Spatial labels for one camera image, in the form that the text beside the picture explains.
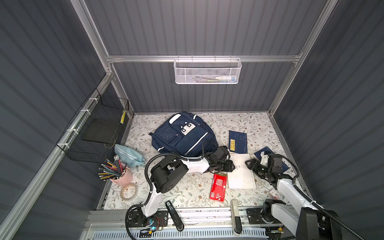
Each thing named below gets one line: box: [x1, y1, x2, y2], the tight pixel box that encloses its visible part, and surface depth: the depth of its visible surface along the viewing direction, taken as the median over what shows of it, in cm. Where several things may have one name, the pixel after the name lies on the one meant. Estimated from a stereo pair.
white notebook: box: [227, 153, 256, 189], surface depth 86 cm
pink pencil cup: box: [110, 163, 133, 187], surface depth 80 cm
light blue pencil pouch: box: [114, 143, 146, 167], surface depth 94 cm
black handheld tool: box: [165, 200, 185, 232], surface depth 75 cm
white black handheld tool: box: [230, 199, 243, 235], surface depth 72 cm
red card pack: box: [209, 172, 228, 202], surface depth 86 cm
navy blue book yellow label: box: [228, 130, 248, 154], surface depth 104 cm
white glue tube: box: [215, 75, 237, 82], surface depth 91 cm
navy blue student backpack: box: [148, 112, 219, 157], surface depth 103 cm
